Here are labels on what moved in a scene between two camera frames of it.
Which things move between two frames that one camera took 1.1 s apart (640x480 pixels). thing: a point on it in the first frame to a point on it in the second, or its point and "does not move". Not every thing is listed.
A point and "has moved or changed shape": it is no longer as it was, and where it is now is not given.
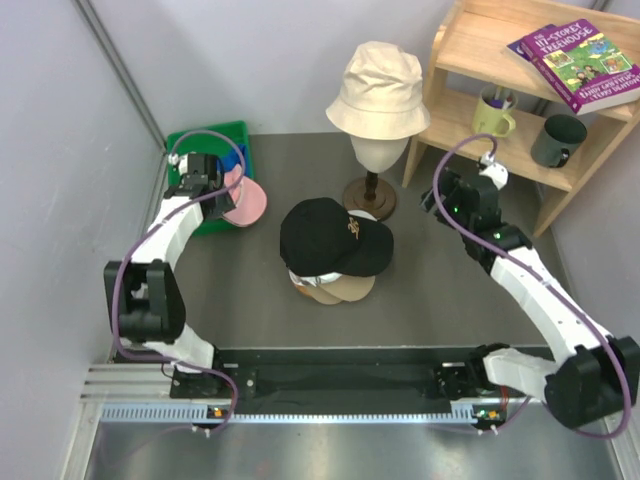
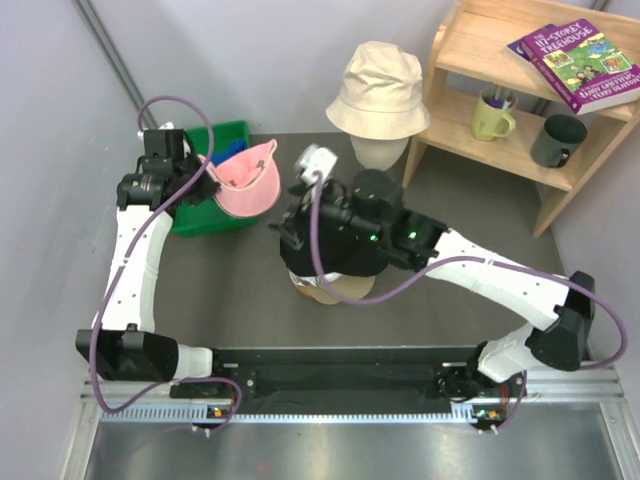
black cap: (319, 236) does not move
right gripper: (449, 187) to (297, 218)
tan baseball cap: (350, 287) does not move
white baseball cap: (314, 280) does not move
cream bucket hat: (382, 95) does not move
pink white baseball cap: (249, 197) has moved or changed shape
